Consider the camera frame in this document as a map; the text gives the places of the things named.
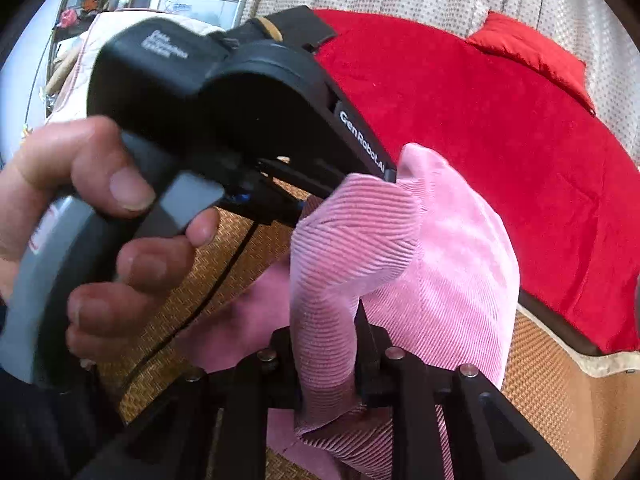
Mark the red pillow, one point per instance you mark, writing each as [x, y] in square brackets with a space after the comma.
[530, 50]

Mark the woven straw mat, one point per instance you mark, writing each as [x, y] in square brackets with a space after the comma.
[550, 395]

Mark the pink ribbed sweater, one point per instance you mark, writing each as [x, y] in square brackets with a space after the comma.
[450, 270]

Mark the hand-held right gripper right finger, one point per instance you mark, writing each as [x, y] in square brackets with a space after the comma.
[370, 360]

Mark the red blanket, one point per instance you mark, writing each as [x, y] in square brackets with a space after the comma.
[500, 160]

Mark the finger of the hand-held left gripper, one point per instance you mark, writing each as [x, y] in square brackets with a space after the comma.
[280, 205]
[362, 142]

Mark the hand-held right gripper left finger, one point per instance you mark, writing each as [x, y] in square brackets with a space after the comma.
[282, 370]

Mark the person's left hand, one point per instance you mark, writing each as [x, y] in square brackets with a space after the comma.
[75, 160]

